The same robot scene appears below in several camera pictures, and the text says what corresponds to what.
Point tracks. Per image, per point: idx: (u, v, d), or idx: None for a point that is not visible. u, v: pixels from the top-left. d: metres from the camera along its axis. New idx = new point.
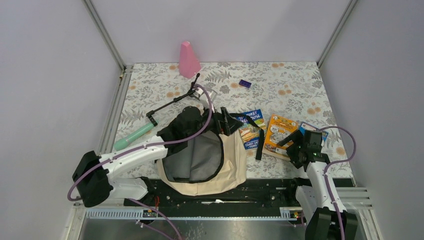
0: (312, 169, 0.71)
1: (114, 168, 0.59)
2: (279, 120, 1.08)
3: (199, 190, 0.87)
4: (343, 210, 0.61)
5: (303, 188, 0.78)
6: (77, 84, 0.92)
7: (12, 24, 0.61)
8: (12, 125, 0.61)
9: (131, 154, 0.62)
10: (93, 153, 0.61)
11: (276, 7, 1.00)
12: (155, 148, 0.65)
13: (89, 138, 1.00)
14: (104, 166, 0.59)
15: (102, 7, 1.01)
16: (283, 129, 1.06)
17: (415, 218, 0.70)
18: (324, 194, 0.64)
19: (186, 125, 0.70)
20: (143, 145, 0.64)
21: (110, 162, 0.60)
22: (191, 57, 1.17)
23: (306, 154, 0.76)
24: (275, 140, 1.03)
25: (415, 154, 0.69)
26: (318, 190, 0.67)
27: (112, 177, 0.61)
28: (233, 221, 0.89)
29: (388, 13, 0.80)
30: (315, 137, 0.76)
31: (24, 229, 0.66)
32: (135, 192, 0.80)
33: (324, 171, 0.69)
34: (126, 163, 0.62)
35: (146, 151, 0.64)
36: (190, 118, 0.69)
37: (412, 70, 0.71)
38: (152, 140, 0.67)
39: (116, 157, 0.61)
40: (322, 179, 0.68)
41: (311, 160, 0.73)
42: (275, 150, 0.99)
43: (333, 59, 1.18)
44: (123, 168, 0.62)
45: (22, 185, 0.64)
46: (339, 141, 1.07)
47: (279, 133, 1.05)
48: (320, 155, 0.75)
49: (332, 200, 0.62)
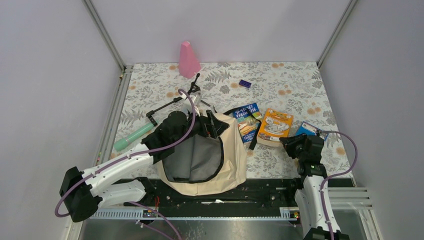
0: (309, 183, 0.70)
1: (98, 182, 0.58)
2: (274, 113, 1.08)
3: (199, 190, 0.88)
4: (337, 230, 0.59)
5: (302, 192, 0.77)
6: (77, 84, 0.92)
7: (13, 23, 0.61)
8: (13, 124, 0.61)
9: (115, 167, 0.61)
10: (76, 169, 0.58)
11: (276, 7, 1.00)
12: (139, 158, 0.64)
13: (89, 138, 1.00)
14: (86, 182, 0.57)
15: (102, 7, 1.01)
16: (278, 120, 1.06)
17: (415, 218, 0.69)
18: (319, 212, 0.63)
19: (172, 131, 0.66)
20: (127, 156, 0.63)
21: (94, 177, 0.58)
22: (191, 57, 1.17)
23: (303, 166, 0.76)
24: (271, 130, 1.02)
25: (415, 154, 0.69)
26: (313, 207, 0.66)
27: (97, 192, 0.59)
28: (233, 221, 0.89)
29: (388, 13, 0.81)
30: (315, 148, 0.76)
31: (24, 229, 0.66)
32: (130, 196, 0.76)
33: (321, 187, 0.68)
34: (110, 177, 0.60)
35: (131, 161, 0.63)
36: (176, 122, 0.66)
37: (412, 70, 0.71)
38: (137, 149, 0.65)
39: (99, 171, 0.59)
40: (318, 195, 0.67)
41: (308, 174, 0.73)
42: (270, 139, 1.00)
43: (333, 59, 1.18)
44: (108, 182, 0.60)
45: (23, 185, 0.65)
46: (339, 141, 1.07)
47: (274, 124, 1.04)
48: (318, 168, 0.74)
49: (326, 219, 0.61)
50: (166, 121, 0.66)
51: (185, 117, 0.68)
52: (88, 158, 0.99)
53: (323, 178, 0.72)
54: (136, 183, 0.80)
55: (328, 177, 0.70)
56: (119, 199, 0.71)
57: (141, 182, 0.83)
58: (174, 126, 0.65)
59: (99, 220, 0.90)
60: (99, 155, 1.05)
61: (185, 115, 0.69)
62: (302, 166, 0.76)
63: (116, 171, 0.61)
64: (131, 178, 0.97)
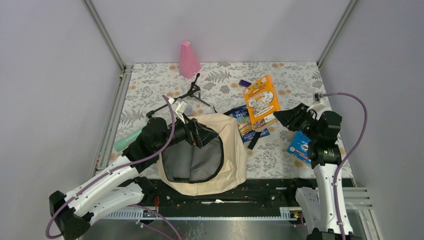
0: (321, 174, 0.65)
1: (81, 204, 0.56)
2: (253, 91, 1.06)
3: (199, 190, 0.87)
4: (349, 232, 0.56)
5: (303, 190, 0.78)
6: (78, 84, 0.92)
7: (12, 23, 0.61)
8: (13, 124, 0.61)
9: (96, 186, 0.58)
10: (60, 192, 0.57)
11: (276, 7, 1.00)
12: (120, 172, 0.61)
13: (89, 138, 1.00)
14: (69, 205, 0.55)
15: (102, 7, 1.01)
16: (260, 93, 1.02)
17: (416, 219, 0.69)
18: (331, 211, 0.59)
19: (152, 139, 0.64)
20: (108, 172, 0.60)
21: (76, 198, 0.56)
22: (191, 57, 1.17)
23: (315, 150, 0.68)
24: (263, 111, 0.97)
25: (415, 154, 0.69)
26: (324, 203, 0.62)
27: (84, 211, 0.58)
28: (233, 221, 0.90)
29: (388, 13, 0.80)
30: (333, 130, 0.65)
31: (24, 229, 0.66)
32: (128, 201, 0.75)
33: (334, 181, 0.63)
34: (94, 196, 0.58)
35: (112, 176, 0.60)
36: (155, 130, 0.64)
37: (412, 70, 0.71)
38: (118, 162, 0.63)
39: (81, 192, 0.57)
40: (330, 189, 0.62)
41: (321, 162, 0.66)
42: (264, 121, 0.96)
43: (333, 59, 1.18)
44: (92, 201, 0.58)
45: (23, 185, 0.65)
46: (339, 141, 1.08)
47: (258, 102, 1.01)
48: (333, 154, 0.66)
49: (338, 220, 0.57)
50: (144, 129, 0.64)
51: (163, 123, 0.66)
52: (88, 158, 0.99)
53: (336, 164, 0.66)
54: (132, 186, 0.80)
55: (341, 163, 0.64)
56: (115, 207, 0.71)
57: (137, 183, 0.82)
58: (154, 134, 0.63)
59: (99, 219, 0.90)
60: (99, 155, 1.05)
61: (165, 122, 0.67)
62: (314, 149, 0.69)
63: (99, 189, 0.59)
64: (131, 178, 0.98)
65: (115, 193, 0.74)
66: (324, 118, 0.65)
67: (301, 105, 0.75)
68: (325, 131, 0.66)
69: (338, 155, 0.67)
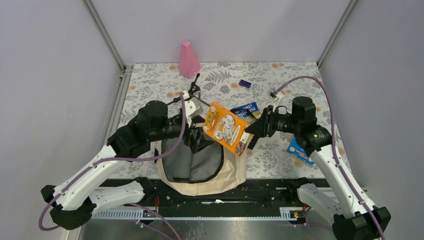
0: (322, 160, 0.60)
1: (68, 200, 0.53)
2: (208, 123, 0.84)
3: (199, 190, 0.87)
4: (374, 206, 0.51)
5: (303, 188, 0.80)
6: (77, 84, 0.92)
7: (12, 22, 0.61)
8: (13, 124, 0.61)
9: (82, 180, 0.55)
10: (49, 187, 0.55)
11: (276, 7, 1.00)
12: (105, 165, 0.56)
13: (89, 138, 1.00)
14: (56, 202, 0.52)
15: (102, 7, 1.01)
16: (218, 120, 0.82)
17: (416, 219, 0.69)
18: (349, 194, 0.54)
19: (148, 122, 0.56)
20: (91, 166, 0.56)
21: (63, 195, 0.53)
22: (191, 57, 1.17)
23: (305, 137, 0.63)
24: (234, 135, 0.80)
25: (416, 154, 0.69)
26: (338, 188, 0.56)
27: (76, 206, 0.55)
28: (233, 221, 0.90)
29: (388, 13, 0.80)
30: (311, 111, 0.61)
31: (24, 229, 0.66)
32: (129, 198, 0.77)
33: (336, 161, 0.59)
34: (81, 191, 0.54)
35: (97, 169, 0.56)
36: (155, 112, 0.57)
37: (413, 69, 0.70)
38: (103, 153, 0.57)
39: (67, 188, 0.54)
40: (337, 171, 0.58)
41: (316, 147, 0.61)
42: (244, 142, 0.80)
43: (334, 59, 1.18)
44: (82, 195, 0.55)
45: (23, 185, 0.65)
46: (339, 141, 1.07)
47: (225, 130, 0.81)
48: (323, 135, 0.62)
49: (359, 199, 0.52)
50: (142, 111, 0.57)
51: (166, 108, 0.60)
52: (88, 158, 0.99)
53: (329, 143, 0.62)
54: (133, 184, 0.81)
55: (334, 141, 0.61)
56: (115, 203, 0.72)
57: (139, 182, 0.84)
58: (152, 116, 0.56)
59: (99, 220, 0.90)
60: None
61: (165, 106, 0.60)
62: (304, 137, 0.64)
63: (86, 183, 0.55)
64: (131, 178, 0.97)
65: (117, 188, 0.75)
66: (296, 103, 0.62)
67: (265, 110, 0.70)
68: (305, 116, 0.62)
69: (327, 134, 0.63)
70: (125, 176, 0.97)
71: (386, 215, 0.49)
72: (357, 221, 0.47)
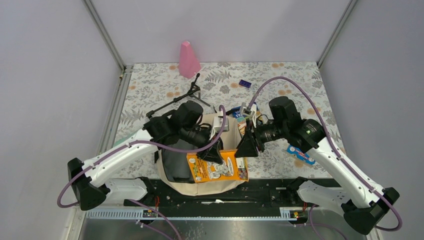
0: (323, 156, 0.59)
1: (97, 174, 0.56)
2: (199, 173, 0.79)
3: (198, 190, 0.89)
4: (384, 191, 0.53)
5: (304, 188, 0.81)
6: (77, 84, 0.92)
7: (12, 22, 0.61)
8: (12, 124, 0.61)
9: (114, 157, 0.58)
10: (78, 160, 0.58)
11: (276, 7, 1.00)
12: (140, 146, 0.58)
13: (89, 137, 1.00)
14: (86, 174, 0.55)
15: (102, 8, 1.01)
16: (205, 166, 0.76)
17: (417, 219, 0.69)
18: (358, 185, 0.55)
19: (185, 117, 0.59)
20: (127, 144, 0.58)
21: (93, 168, 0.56)
22: (191, 57, 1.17)
23: (299, 136, 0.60)
24: (230, 167, 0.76)
25: (416, 154, 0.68)
26: (345, 181, 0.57)
27: (100, 182, 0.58)
28: (233, 221, 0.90)
29: (388, 13, 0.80)
30: (290, 107, 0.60)
31: (24, 229, 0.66)
32: (134, 192, 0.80)
33: (337, 154, 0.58)
34: (110, 168, 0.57)
35: (130, 149, 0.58)
36: (194, 108, 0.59)
37: (413, 69, 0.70)
38: (139, 136, 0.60)
39: (99, 162, 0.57)
40: (341, 165, 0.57)
41: (314, 145, 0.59)
42: (242, 168, 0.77)
43: (333, 59, 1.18)
44: (109, 172, 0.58)
45: (23, 184, 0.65)
46: (339, 141, 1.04)
47: (218, 167, 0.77)
48: (315, 128, 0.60)
49: (370, 189, 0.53)
50: (183, 106, 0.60)
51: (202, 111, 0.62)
52: (88, 158, 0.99)
53: (323, 136, 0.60)
54: (141, 181, 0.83)
55: (327, 133, 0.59)
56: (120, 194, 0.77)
57: (143, 181, 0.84)
58: (191, 111, 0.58)
59: (99, 220, 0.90)
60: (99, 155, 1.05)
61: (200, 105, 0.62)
62: (296, 135, 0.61)
63: (116, 161, 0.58)
64: (131, 178, 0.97)
65: (126, 181, 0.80)
66: (275, 104, 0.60)
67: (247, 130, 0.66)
68: (289, 116, 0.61)
69: (318, 126, 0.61)
70: (124, 176, 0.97)
71: (395, 195, 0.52)
72: (374, 213, 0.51)
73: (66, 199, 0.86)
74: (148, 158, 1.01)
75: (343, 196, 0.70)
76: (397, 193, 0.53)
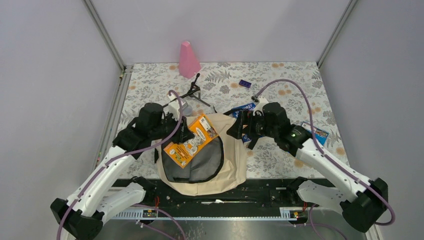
0: (308, 155, 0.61)
1: (87, 204, 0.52)
2: (183, 157, 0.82)
3: (199, 190, 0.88)
4: (370, 181, 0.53)
5: (303, 188, 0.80)
6: (77, 84, 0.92)
7: (12, 23, 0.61)
8: (12, 124, 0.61)
9: (97, 183, 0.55)
10: (59, 199, 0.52)
11: (276, 7, 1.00)
12: (117, 163, 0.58)
13: (89, 137, 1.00)
14: (74, 208, 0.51)
15: (102, 8, 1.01)
16: (183, 146, 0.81)
17: (417, 219, 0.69)
18: (344, 178, 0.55)
19: (148, 119, 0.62)
20: (103, 165, 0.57)
21: (79, 200, 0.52)
22: (191, 57, 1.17)
23: (286, 141, 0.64)
24: (200, 135, 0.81)
25: (416, 155, 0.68)
26: (333, 176, 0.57)
27: (91, 211, 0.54)
28: (233, 221, 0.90)
29: (388, 14, 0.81)
30: (282, 114, 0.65)
31: (24, 229, 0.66)
32: (133, 198, 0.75)
33: (321, 151, 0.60)
34: (96, 193, 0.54)
35: (109, 169, 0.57)
36: (155, 108, 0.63)
37: (412, 69, 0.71)
38: (112, 154, 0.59)
39: (83, 192, 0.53)
40: (325, 160, 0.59)
41: (298, 146, 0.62)
42: (209, 128, 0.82)
43: (333, 59, 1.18)
44: (97, 198, 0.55)
45: (23, 184, 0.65)
46: (339, 141, 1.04)
47: (191, 140, 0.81)
48: (300, 132, 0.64)
49: (354, 179, 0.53)
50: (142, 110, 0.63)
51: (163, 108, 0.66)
52: (87, 158, 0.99)
53: (307, 137, 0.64)
54: (132, 185, 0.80)
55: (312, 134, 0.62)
56: (120, 206, 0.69)
57: (137, 182, 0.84)
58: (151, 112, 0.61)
59: None
60: (99, 155, 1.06)
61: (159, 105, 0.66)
62: (285, 140, 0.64)
63: (100, 184, 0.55)
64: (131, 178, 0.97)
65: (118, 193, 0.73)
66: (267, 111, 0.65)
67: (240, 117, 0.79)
68: (280, 121, 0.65)
69: (303, 130, 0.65)
70: (125, 176, 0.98)
71: (382, 183, 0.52)
72: (363, 203, 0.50)
73: None
74: (148, 158, 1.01)
75: (341, 194, 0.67)
76: (385, 183, 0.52)
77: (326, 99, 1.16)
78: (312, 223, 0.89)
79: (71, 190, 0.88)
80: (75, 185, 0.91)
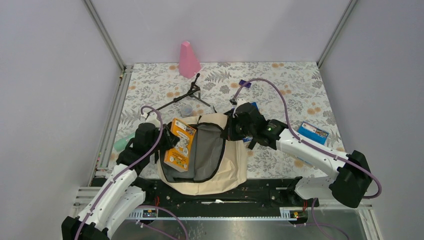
0: (286, 144, 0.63)
1: (99, 216, 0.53)
2: (183, 161, 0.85)
3: (199, 190, 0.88)
4: (348, 155, 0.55)
5: (300, 186, 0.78)
6: (78, 84, 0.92)
7: (13, 24, 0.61)
8: (12, 124, 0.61)
9: (106, 197, 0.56)
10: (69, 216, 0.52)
11: (276, 8, 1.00)
12: (124, 177, 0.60)
13: (88, 137, 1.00)
14: (87, 222, 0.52)
15: (102, 8, 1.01)
16: (177, 151, 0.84)
17: (418, 220, 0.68)
18: (323, 157, 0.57)
19: (144, 138, 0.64)
20: (111, 180, 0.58)
21: (91, 214, 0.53)
22: (191, 57, 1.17)
23: (264, 135, 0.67)
24: (183, 136, 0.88)
25: (416, 155, 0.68)
26: (313, 158, 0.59)
27: (102, 225, 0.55)
28: (233, 221, 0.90)
29: (388, 13, 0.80)
30: (254, 112, 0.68)
31: (24, 229, 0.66)
32: (134, 205, 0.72)
33: (297, 138, 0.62)
34: (107, 206, 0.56)
35: (118, 184, 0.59)
36: (146, 128, 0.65)
37: (413, 69, 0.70)
38: (117, 171, 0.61)
39: (94, 206, 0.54)
40: (303, 146, 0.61)
41: (275, 138, 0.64)
42: (186, 127, 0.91)
43: (333, 59, 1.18)
44: (108, 211, 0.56)
45: (21, 186, 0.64)
46: (339, 141, 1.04)
47: (180, 143, 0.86)
48: (276, 125, 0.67)
49: (333, 156, 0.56)
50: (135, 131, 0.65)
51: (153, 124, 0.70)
52: (87, 158, 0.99)
53: (284, 127, 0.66)
54: (131, 189, 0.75)
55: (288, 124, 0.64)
56: (123, 216, 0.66)
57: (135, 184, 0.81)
58: (145, 132, 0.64)
59: None
60: (99, 155, 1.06)
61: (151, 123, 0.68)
62: (263, 136, 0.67)
63: (110, 198, 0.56)
64: None
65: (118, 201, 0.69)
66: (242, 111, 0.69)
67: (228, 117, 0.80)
68: (254, 121, 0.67)
69: (279, 123, 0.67)
70: None
71: (360, 155, 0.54)
72: (345, 176, 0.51)
73: (66, 199, 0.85)
74: None
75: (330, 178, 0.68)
76: (362, 154, 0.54)
77: (326, 98, 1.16)
78: (317, 222, 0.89)
79: (71, 190, 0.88)
80: (76, 185, 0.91)
